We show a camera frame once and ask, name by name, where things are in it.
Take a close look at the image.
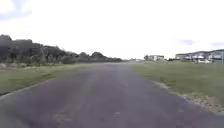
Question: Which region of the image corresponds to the grey asphalt road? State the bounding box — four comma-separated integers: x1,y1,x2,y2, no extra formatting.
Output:
0,62,224,128

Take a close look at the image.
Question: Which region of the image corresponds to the white building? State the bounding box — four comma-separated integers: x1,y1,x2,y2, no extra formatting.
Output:
147,54,166,62

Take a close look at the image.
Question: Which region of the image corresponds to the grass verge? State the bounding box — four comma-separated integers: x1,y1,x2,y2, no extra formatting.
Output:
0,62,96,96
128,60,224,114

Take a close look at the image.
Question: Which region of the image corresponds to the row of trees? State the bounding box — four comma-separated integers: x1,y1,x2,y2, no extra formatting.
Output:
0,34,124,66

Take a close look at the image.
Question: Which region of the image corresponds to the grey roofed building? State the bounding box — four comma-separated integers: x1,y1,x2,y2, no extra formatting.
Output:
175,49,224,65

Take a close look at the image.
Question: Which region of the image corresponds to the white vehicle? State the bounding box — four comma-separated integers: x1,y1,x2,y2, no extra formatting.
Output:
197,58,212,65

